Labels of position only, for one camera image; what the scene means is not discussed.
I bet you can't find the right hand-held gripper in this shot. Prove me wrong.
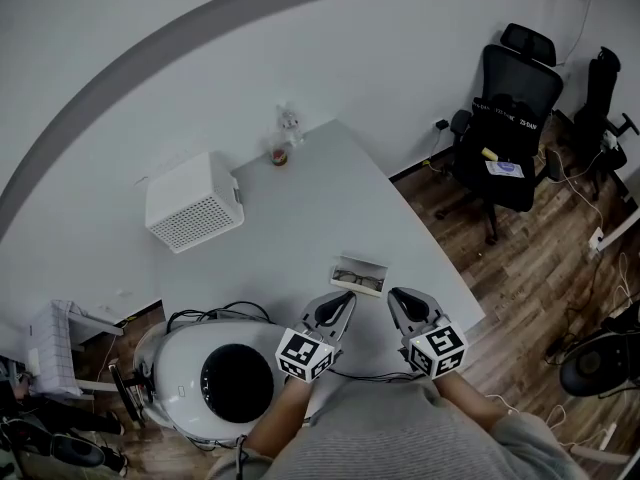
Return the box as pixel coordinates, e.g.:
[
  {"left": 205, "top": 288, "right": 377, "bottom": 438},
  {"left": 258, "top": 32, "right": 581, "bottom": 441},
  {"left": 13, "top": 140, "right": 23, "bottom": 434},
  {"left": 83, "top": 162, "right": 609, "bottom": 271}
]
[{"left": 388, "top": 287, "right": 467, "bottom": 380}]

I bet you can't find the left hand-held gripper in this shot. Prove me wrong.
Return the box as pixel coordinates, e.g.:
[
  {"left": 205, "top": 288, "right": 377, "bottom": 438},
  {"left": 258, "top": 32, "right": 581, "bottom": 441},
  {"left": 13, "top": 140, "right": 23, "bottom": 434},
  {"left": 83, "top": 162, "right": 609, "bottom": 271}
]
[{"left": 274, "top": 290, "right": 357, "bottom": 383}]

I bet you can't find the white glasses case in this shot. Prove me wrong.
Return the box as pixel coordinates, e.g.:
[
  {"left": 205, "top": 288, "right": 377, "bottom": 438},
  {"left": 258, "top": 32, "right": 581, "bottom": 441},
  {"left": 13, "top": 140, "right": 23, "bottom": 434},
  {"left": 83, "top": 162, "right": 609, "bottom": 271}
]
[{"left": 329, "top": 255, "right": 390, "bottom": 298}]

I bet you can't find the person's left forearm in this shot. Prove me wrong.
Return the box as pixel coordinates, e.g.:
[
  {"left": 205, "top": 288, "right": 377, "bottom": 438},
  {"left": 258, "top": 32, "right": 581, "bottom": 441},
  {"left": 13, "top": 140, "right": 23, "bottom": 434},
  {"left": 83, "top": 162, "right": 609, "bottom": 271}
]
[{"left": 244, "top": 378, "right": 315, "bottom": 462}]

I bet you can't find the person's right forearm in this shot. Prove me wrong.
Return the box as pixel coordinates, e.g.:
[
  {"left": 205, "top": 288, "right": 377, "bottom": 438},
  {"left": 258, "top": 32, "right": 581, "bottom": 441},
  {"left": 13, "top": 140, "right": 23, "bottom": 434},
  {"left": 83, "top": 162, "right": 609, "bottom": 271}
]
[{"left": 437, "top": 370, "right": 511, "bottom": 432}]

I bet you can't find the person's grey sweater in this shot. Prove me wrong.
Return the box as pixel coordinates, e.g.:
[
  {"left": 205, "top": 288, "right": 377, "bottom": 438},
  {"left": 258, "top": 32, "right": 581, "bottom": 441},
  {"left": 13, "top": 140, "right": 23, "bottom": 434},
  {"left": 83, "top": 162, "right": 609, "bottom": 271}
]
[{"left": 209, "top": 377, "right": 591, "bottom": 480}]

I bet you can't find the white dome device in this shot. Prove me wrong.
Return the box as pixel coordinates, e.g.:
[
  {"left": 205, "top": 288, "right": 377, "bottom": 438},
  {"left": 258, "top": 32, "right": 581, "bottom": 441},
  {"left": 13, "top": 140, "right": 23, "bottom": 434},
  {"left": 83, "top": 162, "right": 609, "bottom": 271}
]
[{"left": 134, "top": 317, "right": 286, "bottom": 444}]

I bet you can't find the clear cup with red base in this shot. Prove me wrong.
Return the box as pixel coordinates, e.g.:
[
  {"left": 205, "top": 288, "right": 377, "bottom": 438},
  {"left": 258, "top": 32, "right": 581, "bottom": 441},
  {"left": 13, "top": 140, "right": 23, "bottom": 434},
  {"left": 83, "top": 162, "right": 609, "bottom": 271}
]
[{"left": 267, "top": 130, "right": 292, "bottom": 168}]

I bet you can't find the white and blue packet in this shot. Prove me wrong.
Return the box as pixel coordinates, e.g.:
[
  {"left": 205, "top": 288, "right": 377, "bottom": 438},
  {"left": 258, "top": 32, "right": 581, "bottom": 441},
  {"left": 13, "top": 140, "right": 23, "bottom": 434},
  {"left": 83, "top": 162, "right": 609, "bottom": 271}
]
[{"left": 484, "top": 159, "right": 525, "bottom": 179}]

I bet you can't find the white perforated storage basket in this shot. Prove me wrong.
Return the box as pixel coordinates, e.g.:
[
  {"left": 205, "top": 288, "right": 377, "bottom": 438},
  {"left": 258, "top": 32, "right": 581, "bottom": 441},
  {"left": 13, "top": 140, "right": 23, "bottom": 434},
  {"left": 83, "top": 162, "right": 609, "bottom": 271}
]
[{"left": 144, "top": 150, "right": 246, "bottom": 255}]

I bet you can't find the dark dome device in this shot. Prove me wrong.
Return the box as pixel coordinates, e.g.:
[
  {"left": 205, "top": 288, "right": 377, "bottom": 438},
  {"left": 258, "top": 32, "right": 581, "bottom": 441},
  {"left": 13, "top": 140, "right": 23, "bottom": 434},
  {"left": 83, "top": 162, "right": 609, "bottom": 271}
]
[{"left": 558, "top": 317, "right": 640, "bottom": 399}]

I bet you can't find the clear crumpled plastic bottle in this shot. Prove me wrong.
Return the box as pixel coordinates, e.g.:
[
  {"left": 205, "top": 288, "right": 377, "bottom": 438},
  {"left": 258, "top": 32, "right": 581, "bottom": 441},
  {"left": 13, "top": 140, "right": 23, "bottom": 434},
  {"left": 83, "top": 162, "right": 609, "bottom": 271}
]
[{"left": 276, "top": 102, "right": 305, "bottom": 148}]

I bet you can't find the black flat screen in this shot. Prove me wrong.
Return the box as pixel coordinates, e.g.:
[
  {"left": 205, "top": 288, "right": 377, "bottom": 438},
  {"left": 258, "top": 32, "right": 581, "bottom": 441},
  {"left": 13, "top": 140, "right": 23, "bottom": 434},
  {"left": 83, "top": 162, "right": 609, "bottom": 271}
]
[{"left": 108, "top": 362, "right": 151, "bottom": 427}]

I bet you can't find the white metal bar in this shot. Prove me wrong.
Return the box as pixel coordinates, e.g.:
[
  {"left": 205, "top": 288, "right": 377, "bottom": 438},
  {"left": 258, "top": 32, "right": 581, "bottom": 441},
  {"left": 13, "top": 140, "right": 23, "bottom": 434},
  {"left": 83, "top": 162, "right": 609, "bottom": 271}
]
[{"left": 569, "top": 442, "right": 631, "bottom": 465}]

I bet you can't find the white metal rack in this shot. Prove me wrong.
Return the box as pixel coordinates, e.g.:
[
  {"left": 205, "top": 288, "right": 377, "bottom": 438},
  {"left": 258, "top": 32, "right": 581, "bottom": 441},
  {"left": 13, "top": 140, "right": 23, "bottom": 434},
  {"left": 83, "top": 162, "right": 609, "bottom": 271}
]
[{"left": 67, "top": 302, "right": 125, "bottom": 339}]

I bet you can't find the black mesh chair with headrest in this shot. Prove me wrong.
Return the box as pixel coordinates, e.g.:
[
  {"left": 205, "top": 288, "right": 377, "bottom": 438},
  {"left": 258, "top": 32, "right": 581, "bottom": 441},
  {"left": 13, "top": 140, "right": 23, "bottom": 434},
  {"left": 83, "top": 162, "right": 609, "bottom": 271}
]
[{"left": 434, "top": 22, "right": 565, "bottom": 246}]

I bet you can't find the black office chair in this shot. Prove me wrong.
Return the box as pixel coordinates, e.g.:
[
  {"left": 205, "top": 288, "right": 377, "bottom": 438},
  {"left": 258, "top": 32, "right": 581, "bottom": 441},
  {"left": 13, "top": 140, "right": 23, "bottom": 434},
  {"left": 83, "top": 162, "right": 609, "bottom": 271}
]
[{"left": 572, "top": 45, "right": 640, "bottom": 202}]

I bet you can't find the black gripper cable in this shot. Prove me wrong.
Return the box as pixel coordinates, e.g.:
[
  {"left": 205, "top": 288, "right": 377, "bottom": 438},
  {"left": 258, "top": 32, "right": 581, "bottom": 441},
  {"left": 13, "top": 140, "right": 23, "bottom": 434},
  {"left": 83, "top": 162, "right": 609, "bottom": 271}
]
[{"left": 327, "top": 367, "right": 426, "bottom": 383}]

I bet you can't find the black cable bundle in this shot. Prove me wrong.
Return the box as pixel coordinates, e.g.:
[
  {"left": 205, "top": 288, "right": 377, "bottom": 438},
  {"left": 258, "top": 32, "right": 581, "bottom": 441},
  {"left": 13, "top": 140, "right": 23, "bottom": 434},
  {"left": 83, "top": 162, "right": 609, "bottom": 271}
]
[{"left": 167, "top": 301, "right": 274, "bottom": 327}]

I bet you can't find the long white floor cable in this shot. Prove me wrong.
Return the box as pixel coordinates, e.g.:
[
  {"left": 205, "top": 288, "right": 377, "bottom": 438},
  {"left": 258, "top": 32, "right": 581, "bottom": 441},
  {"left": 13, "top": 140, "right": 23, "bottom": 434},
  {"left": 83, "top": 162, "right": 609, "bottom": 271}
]
[{"left": 484, "top": 392, "right": 616, "bottom": 449}]

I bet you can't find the black floor cable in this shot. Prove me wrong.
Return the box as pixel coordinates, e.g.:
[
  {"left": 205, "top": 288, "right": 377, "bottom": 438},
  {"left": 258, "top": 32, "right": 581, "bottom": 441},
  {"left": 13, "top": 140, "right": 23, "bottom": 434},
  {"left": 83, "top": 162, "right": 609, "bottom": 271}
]
[{"left": 544, "top": 262, "right": 626, "bottom": 367}]

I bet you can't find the white charging cable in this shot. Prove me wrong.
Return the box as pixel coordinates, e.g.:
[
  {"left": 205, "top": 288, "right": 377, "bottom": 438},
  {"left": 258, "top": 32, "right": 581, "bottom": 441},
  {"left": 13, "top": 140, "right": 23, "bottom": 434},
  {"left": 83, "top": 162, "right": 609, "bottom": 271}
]
[{"left": 537, "top": 137, "right": 606, "bottom": 234}]

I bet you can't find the grey wall cable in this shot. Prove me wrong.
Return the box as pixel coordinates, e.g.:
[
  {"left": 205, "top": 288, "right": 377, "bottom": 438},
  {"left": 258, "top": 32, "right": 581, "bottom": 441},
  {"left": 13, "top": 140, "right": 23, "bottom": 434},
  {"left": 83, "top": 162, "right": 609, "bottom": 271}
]
[{"left": 557, "top": 0, "right": 596, "bottom": 67}]

